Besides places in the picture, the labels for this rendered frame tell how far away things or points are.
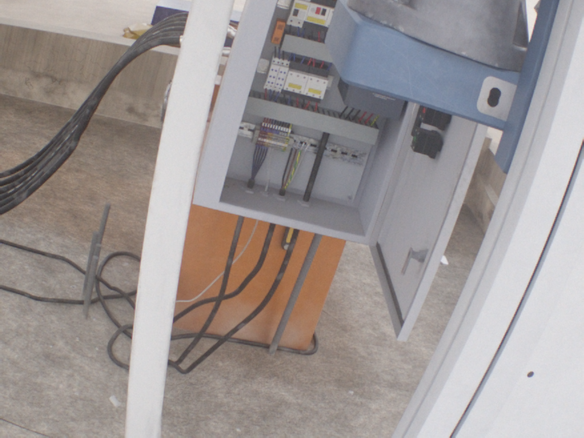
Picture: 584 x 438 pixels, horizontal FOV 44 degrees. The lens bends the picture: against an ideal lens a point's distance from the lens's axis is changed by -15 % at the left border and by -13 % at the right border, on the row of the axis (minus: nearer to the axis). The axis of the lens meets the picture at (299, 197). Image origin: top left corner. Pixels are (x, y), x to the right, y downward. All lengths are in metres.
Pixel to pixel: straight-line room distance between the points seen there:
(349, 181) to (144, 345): 0.78
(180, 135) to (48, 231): 1.66
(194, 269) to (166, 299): 1.05
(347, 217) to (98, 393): 0.84
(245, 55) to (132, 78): 2.42
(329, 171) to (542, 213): 1.34
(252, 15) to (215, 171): 0.36
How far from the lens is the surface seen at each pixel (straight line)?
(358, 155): 1.97
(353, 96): 1.75
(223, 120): 1.74
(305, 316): 2.56
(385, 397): 2.54
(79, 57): 4.12
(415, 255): 1.51
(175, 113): 1.32
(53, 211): 3.08
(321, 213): 1.95
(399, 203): 1.77
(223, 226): 2.38
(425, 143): 1.57
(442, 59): 0.71
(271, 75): 1.82
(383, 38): 0.69
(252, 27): 1.69
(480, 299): 0.71
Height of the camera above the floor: 1.39
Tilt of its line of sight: 22 degrees down
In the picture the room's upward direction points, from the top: 17 degrees clockwise
